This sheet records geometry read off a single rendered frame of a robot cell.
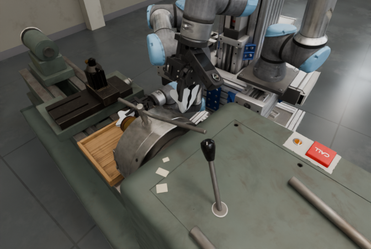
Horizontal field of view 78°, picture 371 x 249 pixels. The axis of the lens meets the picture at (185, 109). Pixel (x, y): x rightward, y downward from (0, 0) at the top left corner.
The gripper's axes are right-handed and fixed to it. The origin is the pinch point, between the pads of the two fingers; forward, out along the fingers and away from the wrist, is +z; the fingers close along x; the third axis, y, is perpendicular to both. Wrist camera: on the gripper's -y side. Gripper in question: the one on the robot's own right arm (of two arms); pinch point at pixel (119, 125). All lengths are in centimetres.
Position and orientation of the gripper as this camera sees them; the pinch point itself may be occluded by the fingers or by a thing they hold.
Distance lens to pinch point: 100.9
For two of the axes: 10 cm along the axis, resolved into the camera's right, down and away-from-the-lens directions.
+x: 0.0, -7.4, -6.7
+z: -7.1, 4.7, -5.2
